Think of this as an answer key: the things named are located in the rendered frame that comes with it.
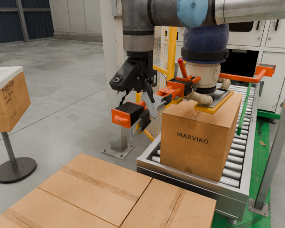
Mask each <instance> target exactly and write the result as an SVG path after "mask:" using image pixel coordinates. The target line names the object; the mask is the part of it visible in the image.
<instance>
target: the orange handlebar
mask: <svg viewBox="0 0 285 228"><path fill-rule="evenodd" d="M265 74H266V70H264V69H263V70H262V71H261V72H260V73H259V74H258V75H257V76H256V78H252V77H245V76H237V75H231V74H225V73H220V74H219V77H220V78H225V79H231V80H237V81H244V82H250V83H258V82H259V81H260V80H261V79H262V77H263V76H264V75H265ZM192 77H193V76H192V75H190V76H188V78H189V79H190V78H192ZM200 80H201V78H200V77H199V76H198V77H196V78H194V79H193V80H192V81H193V84H195V83H196V82H198V81H200ZM180 92H181V88H177V89H175V90H173V87H172V86H169V87H167V88H165V87H163V88H161V89H159V90H158V92H157V93H155V95H159V96H163V97H166V96H167V95H169V94H172V99H174V98H175V97H176V96H175V95H177V94H179V93H180ZM137 104H140V105H144V106H145V102H144V101H140V102H138V103H137ZM146 109H147V106H145V110H146ZM114 119H115V122H117V123H119V124H128V123H129V121H128V119H127V118H123V117H120V116H119V115H115V117H114Z"/></svg>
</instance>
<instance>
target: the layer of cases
mask: <svg viewBox="0 0 285 228"><path fill-rule="evenodd" d="M216 202H217V201H216V200H214V199H211V198H208V197H206V196H203V195H199V194H197V193H194V192H191V191H189V190H185V189H183V188H180V187H177V186H175V185H171V184H169V183H166V182H163V181H161V180H157V179H154V178H153V179H152V177H149V176H146V175H143V174H140V173H138V172H135V171H132V170H129V169H126V168H124V167H121V166H118V165H115V164H112V163H109V162H107V161H103V160H101V159H98V158H95V157H92V156H89V155H86V154H84V153H80V154H79V155H78V156H76V157H75V158H74V159H72V160H71V161H70V162H69V163H67V164H66V165H65V166H64V167H62V168H61V169H60V170H58V171H57V172H56V173H54V174H53V175H52V176H50V177H49V178H48V179H46V180H45V181H44V182H43V183H41V184H40V185H39V186H38V187H36V188H35V189H33V190H32V191H31V192H29V193H28V194H27V195H25V196H24V197H23V198H22V199H20V200H19V201H18V202H16V203H15V204H14V205H12V206H11V207H10V208H8V209H7V210H6V211H5V212H3V213H2V214H1V215H0V228H211V227H212V222H213V218H214V212H215V207H216Z"/></svg>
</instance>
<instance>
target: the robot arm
mask: <svg viewBox="0 0 285 228"><path fill-rule="evenodd" d="M121 3H122V25H123V49H124V50H125V51H127V56H128V58H127V60H126V61H125V62H124V64H123V65H122V66H121V67H120V69H119V70H118V71H117V73H116V74H115V75H114V77H113V78H112V79H111V81H110V82H109V84H110V86H111V88H112V89H113V90H117V91H118V106H121V105H122V104H123V101H124V100H125V97H126V96H128V95H129V94H130V93H131V91H132V90H134V91H136V92H137V93H140V92H141V90H143V92H144V93H143V95H142V99H143V101H144V102H145V103H146V104H147V108H148V110H149V111H150V115H151V116H152V117H153V118H154V119H157V107H158V106H159V104H160V103H161V99H160V97H158V96H155V95H154V94H153V90H152V87H155V86H157V70H154V69H153V49H154V33H155V26H167V27H186V28H194V27H203V26H208V25H219V24H227V23H239V22H251V21H263V20H275V19H285V0H121ZM154 75H156V82H155V83H154Z"/></svg>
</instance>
